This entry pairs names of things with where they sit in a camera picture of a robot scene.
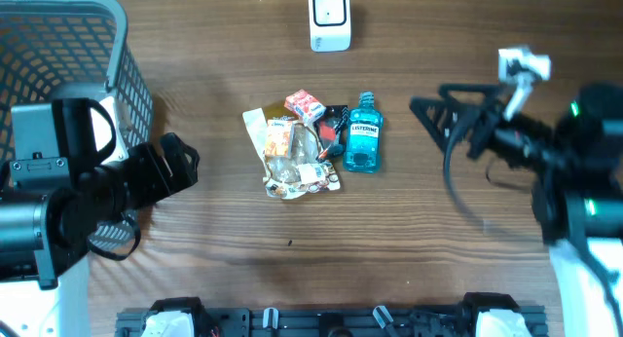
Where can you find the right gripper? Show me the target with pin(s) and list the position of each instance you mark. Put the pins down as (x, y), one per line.
(482, 116)

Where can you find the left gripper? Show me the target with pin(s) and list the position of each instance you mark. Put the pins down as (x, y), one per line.
(159, 183)

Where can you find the blue mouthwash bottle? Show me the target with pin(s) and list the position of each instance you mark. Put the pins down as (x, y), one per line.
(365, 123)

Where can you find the orange small box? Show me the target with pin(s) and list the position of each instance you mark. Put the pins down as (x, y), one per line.
(279, 138)

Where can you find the red small packet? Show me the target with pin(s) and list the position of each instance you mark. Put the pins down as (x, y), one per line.
(329, 129)

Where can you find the beige snack pouch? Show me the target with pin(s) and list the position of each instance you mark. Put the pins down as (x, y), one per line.
(301, 173)

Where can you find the red white tissue pack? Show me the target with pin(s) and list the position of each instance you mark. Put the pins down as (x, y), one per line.
(305, 106)

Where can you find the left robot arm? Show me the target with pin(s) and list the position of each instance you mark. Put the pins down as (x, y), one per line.
(58, 190)

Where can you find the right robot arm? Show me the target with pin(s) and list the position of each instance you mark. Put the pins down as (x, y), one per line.
(576, 198)

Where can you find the white barcode scanner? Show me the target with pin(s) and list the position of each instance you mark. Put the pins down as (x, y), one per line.
(330, 25)

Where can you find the grey plastic shopping basket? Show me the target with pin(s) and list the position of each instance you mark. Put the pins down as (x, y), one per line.
(73, 48)

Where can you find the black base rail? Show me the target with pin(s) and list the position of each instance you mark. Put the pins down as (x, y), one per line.
(476, 314)

